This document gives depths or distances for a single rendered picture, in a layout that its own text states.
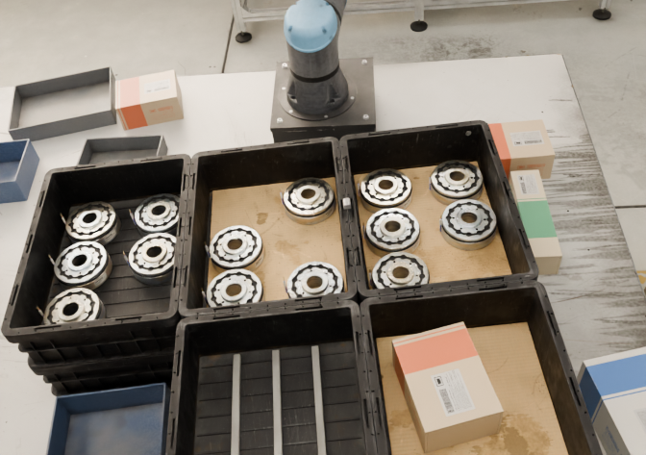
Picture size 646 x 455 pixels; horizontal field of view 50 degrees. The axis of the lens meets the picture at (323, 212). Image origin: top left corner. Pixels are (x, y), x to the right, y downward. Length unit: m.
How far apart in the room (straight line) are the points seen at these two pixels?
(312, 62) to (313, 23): 0.09
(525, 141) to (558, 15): 1.91
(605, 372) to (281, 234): 0.63
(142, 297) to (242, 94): 0.77
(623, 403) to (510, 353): 0.19
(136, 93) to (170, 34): 1.70
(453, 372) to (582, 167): 0.75
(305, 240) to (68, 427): 0.56
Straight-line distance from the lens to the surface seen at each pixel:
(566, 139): 1.77
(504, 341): 1.23
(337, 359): 1.20
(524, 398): 1.18
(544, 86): 1.92
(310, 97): 1.64
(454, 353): 1.12
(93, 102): 2.05
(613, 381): 1.27
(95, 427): 1.39
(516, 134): 1.65
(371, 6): 3.29
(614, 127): 2.92
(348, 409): 1.16
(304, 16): 1.58
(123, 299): 1.37
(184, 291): 1.21
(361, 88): 1.73
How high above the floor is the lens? 1.87
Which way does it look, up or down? 48 degrees down
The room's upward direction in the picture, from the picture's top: 8 degrees counter-clockwise
